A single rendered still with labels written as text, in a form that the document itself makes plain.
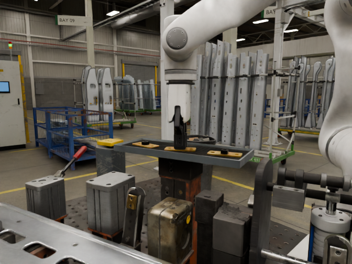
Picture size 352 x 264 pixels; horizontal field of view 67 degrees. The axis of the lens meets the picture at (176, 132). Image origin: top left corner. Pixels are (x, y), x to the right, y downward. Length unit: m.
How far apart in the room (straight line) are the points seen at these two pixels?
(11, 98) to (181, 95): 6.50
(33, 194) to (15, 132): 6.27
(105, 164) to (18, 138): 6.31
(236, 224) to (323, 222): 0.14
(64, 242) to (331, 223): 0.52
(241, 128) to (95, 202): 4.41
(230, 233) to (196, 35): 0.41
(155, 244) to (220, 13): 0.51
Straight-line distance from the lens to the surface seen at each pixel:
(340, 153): 0.79
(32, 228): 0.74
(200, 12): 0.61
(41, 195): 0.84
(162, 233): 0.56
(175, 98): 0.66
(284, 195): 0.48
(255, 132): 4.80
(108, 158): 0.85
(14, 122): 7.08
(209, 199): 0.57
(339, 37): 0.82
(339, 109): 0.82
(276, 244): 1.24
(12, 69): 7.07
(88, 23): 13.16
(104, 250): 0.60
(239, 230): 0.53
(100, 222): 0.67
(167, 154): 0.67
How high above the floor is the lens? 1.32
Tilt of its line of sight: 9 degrees down
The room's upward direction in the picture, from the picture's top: straight up
